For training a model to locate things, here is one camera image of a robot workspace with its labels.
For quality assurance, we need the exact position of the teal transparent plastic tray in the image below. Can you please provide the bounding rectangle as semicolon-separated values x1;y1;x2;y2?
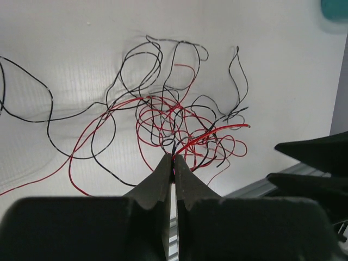
320;0;347;34

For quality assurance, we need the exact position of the multicolour wire bundle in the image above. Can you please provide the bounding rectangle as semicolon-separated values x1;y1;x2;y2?
0;34;251;196

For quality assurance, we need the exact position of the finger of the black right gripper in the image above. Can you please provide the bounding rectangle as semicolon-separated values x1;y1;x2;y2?
275;132;347;174
268;173;347;224

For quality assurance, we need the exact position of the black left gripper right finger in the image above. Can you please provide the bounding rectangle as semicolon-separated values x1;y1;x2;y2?
173;155;347;260

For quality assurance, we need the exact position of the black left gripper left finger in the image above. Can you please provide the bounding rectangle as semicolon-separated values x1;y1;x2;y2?
1;154;172;260

